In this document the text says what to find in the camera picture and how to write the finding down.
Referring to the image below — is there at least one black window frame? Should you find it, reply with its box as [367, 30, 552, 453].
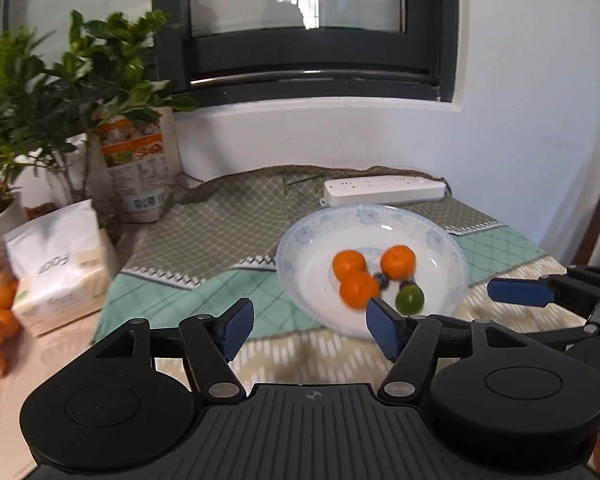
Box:
[151, 0, 460, 106]

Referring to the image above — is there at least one green lime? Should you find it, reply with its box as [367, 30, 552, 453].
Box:
[396, 283, 425, 316]

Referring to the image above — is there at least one white power strip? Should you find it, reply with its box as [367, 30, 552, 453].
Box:
[323, 176, 448, 207]

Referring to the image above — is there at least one blueberry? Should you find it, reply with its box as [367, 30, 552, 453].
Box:
[399, 278, 416, 288]
[373, 272, 390, 290]

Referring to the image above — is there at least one white floral plate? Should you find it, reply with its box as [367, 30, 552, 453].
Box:
[275, 205, 469, 339]

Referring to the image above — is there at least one tissue pack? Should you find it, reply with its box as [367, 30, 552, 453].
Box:
[4, 200, 119, 337]

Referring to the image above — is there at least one potted green plant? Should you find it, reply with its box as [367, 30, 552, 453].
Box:
[0, 8, 200, 201]

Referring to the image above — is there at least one printed food bag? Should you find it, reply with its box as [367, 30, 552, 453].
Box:
[98, 107, 182, 223]

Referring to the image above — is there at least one orange mandarin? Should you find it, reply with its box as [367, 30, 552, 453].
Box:
[380, 245, 416, 281]
[332, 249, 367, 282]
[339, 271, 381, 310]

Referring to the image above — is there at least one patterned tablecloth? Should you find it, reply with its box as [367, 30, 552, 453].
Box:
[95, 166, 583, 386]

